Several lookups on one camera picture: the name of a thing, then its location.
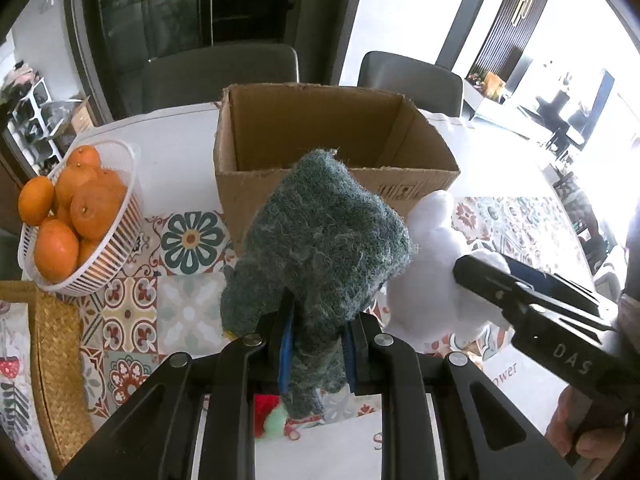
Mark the white plastic basket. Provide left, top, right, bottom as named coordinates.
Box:
left=17, top=139, right=146, bottom=297

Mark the strawberry print cloth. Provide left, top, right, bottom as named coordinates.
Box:
left=0, top=300, right=56, bottom=480

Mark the black monitor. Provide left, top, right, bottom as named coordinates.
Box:
left=505, top=55, right=536, bottom=101

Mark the pile of oranges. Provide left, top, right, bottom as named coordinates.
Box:
left=18, top=145, right=128, bottom=283

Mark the brown cardboard box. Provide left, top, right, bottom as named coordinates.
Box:
left=213, top=83, right=461, bottom=261

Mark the tile patterned tablecloth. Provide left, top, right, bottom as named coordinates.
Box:
left=75, top=195, right=598, bottom=421

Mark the red and green plush toy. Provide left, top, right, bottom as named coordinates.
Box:
left=254, top=394, right=301, bottom=441

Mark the white shoe rack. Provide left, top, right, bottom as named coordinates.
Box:
left=0, top=60, right=66, bottom=171

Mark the black glass cabinet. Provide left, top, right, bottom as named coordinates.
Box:
left=70, top=0, right=371, bottom=121

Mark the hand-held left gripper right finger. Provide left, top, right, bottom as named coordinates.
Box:
left=342, top=315, right=567, bottom=480

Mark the small cardboard box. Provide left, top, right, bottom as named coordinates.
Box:
left=70, top=97, right=99, bottom=132

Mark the dark slatted wood cabinet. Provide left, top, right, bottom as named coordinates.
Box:
left=472, top=0, right=553, bottom=83

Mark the white plush toy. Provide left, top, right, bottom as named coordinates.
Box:
left=382, top=190, right=512, bottom=348

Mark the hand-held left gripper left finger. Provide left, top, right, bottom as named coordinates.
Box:
left=57, top=292, right=301, bottom=480

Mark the person's right hand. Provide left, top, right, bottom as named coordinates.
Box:
left=544, top=386, right=637, bottom=472

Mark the grey chair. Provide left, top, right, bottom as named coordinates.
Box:
left=357, top=51, right=463, bottom=118
left=141, top=44, right=300, bottom=111

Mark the woven wicker tray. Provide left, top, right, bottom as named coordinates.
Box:
left=0, top=280, right=96, bottom=473

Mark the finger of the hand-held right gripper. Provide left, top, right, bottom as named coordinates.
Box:
left=452, top=254, right=617, bottom=333
left=502, top=254, right=602, bottom=317

